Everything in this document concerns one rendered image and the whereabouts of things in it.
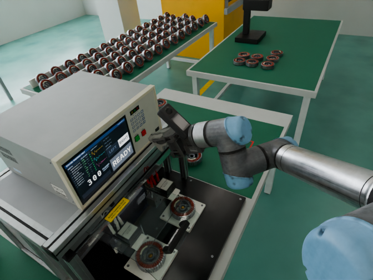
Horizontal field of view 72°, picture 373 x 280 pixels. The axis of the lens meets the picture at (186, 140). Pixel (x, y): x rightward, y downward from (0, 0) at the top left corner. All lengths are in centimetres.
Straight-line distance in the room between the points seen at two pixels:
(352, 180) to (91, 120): 69
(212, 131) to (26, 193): 65
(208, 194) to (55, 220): 67
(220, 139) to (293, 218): 158
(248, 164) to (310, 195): 169
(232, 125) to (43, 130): 56
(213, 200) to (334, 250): 89
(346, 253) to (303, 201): 194
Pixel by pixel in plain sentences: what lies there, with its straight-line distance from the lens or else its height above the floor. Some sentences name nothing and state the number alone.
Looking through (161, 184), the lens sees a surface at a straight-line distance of 112.
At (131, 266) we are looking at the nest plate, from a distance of 110.
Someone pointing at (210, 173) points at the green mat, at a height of 75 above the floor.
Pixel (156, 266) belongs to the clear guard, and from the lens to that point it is 80.
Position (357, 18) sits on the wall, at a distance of 582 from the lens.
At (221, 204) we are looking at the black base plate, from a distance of 122.
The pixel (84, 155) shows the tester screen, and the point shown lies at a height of 128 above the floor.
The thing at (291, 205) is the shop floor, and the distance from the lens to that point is 225.
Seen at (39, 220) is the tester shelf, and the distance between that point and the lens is 91.
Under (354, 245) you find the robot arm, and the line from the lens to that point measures 37.
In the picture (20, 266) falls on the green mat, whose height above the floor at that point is 75.
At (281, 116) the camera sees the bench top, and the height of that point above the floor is 75.
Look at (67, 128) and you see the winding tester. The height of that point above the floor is 132.
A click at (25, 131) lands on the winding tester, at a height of 132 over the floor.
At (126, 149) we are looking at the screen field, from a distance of 91.
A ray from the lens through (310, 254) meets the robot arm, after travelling 42.
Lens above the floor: 175
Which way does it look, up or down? 39 degrees down
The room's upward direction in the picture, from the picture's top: 6 degrees counter-clockwise
